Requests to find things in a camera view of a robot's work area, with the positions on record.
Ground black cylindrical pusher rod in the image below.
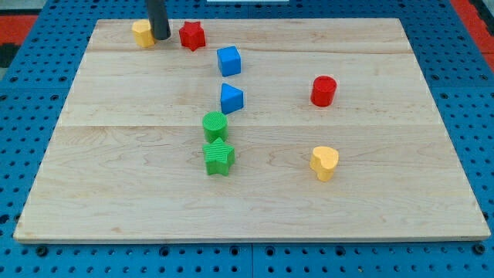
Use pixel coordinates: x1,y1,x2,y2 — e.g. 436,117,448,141
145,0,171,40

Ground red star block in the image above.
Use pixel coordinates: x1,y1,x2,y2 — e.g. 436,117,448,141
179,21,206,52

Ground light wooden board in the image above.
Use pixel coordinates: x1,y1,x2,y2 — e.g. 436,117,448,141
14,18,490,244

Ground green star block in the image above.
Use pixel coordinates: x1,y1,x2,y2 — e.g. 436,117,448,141
202,137,235,176

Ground yellow hexagon block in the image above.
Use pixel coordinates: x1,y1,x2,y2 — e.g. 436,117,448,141
132,19,155,48

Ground blue cube block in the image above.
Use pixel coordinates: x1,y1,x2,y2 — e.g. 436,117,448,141
217,46,242,77

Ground blue triangle block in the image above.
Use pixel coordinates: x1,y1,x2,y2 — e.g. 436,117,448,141
220,83,244,114

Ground green cylinder block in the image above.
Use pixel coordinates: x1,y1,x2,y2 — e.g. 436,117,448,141
202,111,228,143

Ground red cylinder block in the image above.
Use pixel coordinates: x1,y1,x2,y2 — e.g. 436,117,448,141
310,76,337,107

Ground yellow heart block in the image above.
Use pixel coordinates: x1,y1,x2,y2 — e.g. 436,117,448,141
310,146,340,181

